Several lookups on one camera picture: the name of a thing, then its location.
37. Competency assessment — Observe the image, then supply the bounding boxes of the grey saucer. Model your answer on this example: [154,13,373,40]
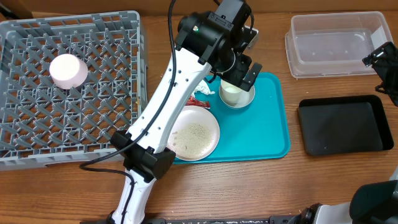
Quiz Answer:
[219,86,256,109]

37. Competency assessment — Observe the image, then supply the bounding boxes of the cream paper cup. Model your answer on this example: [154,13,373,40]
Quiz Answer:
[220,80,242,105]

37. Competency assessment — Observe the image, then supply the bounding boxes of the small pink bowl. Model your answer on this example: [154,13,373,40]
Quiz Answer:
[49,54,88,90]

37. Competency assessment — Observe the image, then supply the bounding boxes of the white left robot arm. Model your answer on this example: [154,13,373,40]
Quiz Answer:
[107,0,262,223]

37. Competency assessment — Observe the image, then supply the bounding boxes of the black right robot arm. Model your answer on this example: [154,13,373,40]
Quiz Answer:
[289,42,397,224]

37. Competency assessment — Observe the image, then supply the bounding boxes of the crumpled white tissue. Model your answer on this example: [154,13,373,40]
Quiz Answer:
[191,80,215,97]

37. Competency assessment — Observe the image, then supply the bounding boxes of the clear plastic bin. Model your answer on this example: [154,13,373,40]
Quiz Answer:
[285,11,393,78]

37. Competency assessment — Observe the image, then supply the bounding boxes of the red snack wrapper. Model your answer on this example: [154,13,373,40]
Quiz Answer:
[185,96,210,109]

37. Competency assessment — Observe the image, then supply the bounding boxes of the teal serving tray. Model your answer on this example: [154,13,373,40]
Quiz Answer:
[175,73,290,164]

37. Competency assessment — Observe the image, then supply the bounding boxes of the black tray bin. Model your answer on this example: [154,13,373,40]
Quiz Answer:
[297,95,394,156]

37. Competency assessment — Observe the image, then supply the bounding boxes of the large white plate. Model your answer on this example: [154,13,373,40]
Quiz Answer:
[167,106,220,161]

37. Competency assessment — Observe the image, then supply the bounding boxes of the grey plastic dish rack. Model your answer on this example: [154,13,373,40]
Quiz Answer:
[1,11,147,170]

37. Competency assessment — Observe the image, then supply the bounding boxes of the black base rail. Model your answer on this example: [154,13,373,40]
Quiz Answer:
[80,215,296,224]

